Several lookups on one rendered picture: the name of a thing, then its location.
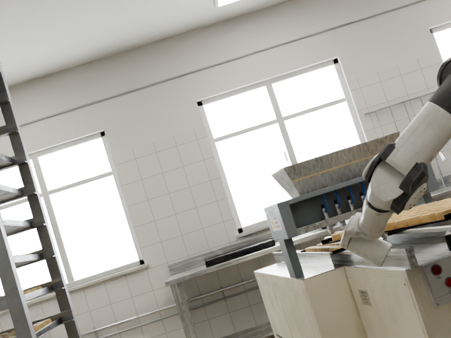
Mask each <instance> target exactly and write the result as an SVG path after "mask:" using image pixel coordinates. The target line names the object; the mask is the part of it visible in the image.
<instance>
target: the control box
mask: <svg viewBox="0 0 451 338"><path fill-rule="evenodd" d="M435 265H439V266H440V267H441V269H442V271H441V273H440V274H438V275H435V274H434V273H433V272H432V267H433V266H435ZM419 269H420V272H421V275H422V277H423V281H424V282H425V286H426V288H427V291H428V294H429V297H430V300H431V303H432V306H435V307H438V306H441V305H443V304H447V303H449V302H451V287H448V286H447V285H446V280H447V279H448V278H451V254H450V255H448V256H445V257H442V258H439V259H436V260H433V261H430V262H428V263H425V264H422V265H419Z"/></svg>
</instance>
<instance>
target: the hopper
mask: <svg viewBox="0 0 451 338"><path fill-rule="evenodd" d="M399 134H400V131H398V132H396V133H392V134H389V135H386V136H383V137H379V138H376V139H373V140H370V141H367V142H364V143H361V144H357V145H355V146H350V147H348V148H344V149H342V150H338V151H335V152H331V153H328V154H325V155H322V156H318V157H316V158H312V159H309V160H306V161H303V162H299V163H296V164H292V165H290V166H286V167H284V168H281V169H280V170H278V171H276V172H275V173H274V174H271V176H272V177H273V178H274V179H275V180H276V181H277V182H278V183H279V184H280V186H281V187H282V188H283V189H284V190H285V191H286V192H287V193H288V195H289V196H290V197H291V198H292V199H293V198H295V197H298V196H301V195H304V194H308V193H311V192H314V191H317V190H321V189H323V188H327V187H329V186H333V185H336V184H339V183H342V182H345V181H348V180H352V179H355V178H358V177H361V176H362V174H363V172H364V169H365V168H366V166H367V165H368V163H369V162H370V161H371V160H372V159H373V158H374V157H375V156H376V155H377V154H379V152H380V151H381V150H382V149H383V148H384V146H385V145H386V144H387V143H393V142H396V140H397V139H398V138H399Z"/></svg>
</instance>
